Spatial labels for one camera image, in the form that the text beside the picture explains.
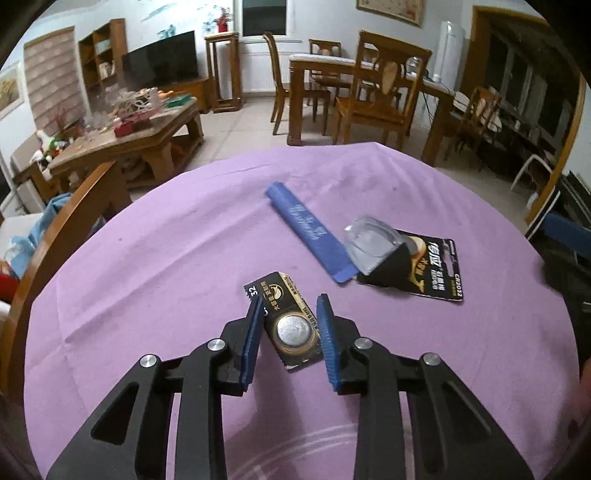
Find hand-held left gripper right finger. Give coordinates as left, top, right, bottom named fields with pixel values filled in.
left=315, top=293, right=534, bottom=480

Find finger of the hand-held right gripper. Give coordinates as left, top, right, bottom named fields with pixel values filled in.
left=542, top=212, right=591, bottom=254

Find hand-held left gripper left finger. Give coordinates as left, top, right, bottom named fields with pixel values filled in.
left=46, top=295, right=264, bottom=480

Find small black battery card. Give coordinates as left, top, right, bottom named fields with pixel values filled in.
left=242, top=271, right=324, bottom=372

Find blue wrapper strip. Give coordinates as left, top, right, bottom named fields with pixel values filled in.
left=264, top=181, right=358, bottom=284

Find black blister battery card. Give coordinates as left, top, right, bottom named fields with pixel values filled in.
left=344, top=215, right=464, bottom=303

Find purple tablecloth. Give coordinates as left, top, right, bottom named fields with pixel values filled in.
left=23, top=141, right=585, bottom=480

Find wooden dining chair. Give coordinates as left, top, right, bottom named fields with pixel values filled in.
left=333, top=31, right=433, bottom=151
left=263, top=31, right=331, bottom=136
left=308, top=39, right=342, bottom=84
left=445, top=87, right=502, bottom=160

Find white standing air conditioner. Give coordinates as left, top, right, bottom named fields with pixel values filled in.
left=434, top=21, right=466, bottom=90

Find wooden armchair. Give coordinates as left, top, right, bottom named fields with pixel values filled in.
left=0, top=161, right=132, bottom=384

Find wooden coffee table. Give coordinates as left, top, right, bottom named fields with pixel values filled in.
left=48, top=97, right=205, bottom=190

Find light blue cloth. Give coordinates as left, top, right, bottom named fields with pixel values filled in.
left=11, top=194, right=72, bottom=278

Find red box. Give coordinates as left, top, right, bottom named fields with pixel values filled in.
left=114, top=115, right=153, bottom=138

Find wooden television stand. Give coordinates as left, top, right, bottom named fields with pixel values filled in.
left=152, top=78, right=211, bottom=114

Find white ornate fruit stand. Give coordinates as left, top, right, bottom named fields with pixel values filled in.
left=108, top=90, right=162, bottom=116

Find tall wooden plant stand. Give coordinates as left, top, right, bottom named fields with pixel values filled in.
left=204, top=31, right=244, bottom=113

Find white radiator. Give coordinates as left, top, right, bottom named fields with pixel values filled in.
left=240, top=39, right=315, bottom=93

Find wooden dining table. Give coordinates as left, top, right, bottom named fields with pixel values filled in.
left=288, top=53, right=455, bottom=167

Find stuffed toys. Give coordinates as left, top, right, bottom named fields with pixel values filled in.
left=32, top=130, right=70, bottom=162

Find black television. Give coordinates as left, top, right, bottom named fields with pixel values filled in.
left=121, top=31, right=199, bottom=90

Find wooden bookshelf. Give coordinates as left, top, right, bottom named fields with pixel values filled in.
left=78, top=18, right=129, bottom=93

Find window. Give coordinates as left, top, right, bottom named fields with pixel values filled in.
left=233, top=0, right=296, bottom=38

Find striped window blind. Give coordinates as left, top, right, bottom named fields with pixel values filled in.
left=23, top=26, right=86, bottom=132

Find framed yellow picture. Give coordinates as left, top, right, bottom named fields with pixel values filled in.
left=0, top=62, right=24, bottom=121

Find white metal chair frame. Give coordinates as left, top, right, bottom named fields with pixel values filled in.
left=510, top=154, right=557, bottom=192

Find wooden door frame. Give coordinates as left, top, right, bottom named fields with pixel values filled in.
left=471, top=6, right=587, bottom=222

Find framed floral wall picture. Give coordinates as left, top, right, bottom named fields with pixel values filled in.
left=355, top=0, right=426, bottom=28

